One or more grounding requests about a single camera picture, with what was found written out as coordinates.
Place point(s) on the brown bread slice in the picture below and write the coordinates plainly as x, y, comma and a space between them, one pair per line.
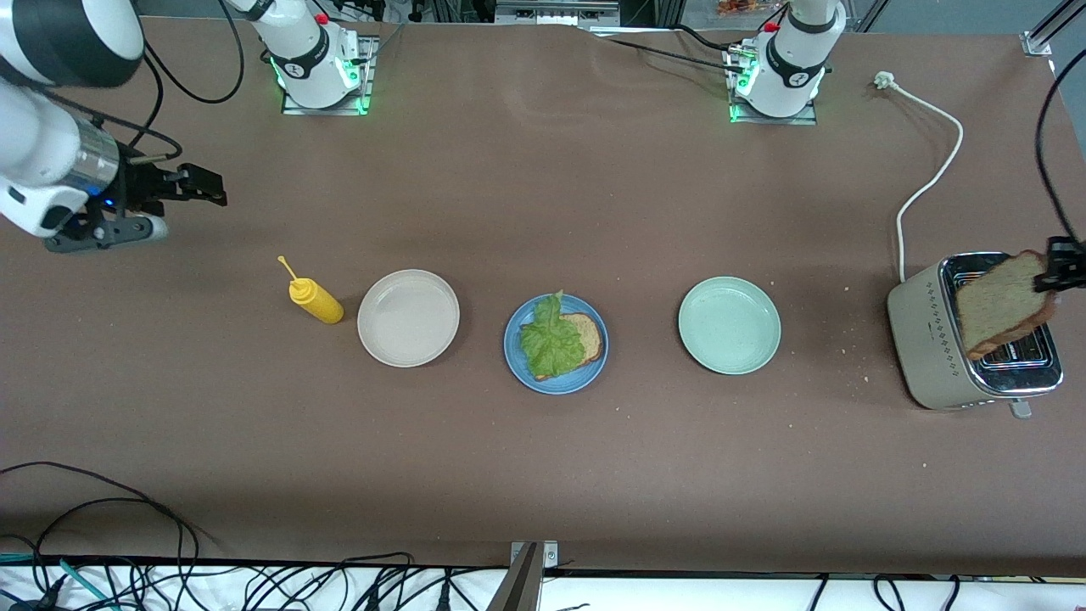
590, 338
1001, 305

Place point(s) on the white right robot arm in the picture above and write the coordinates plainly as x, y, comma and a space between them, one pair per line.
34, 153

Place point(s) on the beige chrome toaster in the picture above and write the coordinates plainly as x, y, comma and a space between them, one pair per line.
929, 356

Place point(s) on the light green plate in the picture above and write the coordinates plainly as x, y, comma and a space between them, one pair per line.
730, 326

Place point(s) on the metal table bracket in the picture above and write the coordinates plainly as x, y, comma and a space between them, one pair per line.
534, 556

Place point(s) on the yellow mustard squeeze bottle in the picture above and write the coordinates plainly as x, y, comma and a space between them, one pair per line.
321, 304

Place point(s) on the beige plate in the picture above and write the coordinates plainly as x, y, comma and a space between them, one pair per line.
408, 318

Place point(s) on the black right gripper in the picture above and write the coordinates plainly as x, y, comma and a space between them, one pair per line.
142, 187

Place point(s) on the aluminium frame rail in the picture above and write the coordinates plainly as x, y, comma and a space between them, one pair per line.
1037, 42

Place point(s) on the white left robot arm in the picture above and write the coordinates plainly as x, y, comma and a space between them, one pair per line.
793, 76

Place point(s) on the blue plate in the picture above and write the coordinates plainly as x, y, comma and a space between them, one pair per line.
512, 348

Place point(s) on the orange object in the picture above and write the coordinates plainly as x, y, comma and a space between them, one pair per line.
738, 7

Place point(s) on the green lettuce leaf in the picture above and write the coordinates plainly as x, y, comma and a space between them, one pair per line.
550, 344

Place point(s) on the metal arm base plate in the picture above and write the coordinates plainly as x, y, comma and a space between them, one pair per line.
366, 76
772, 120

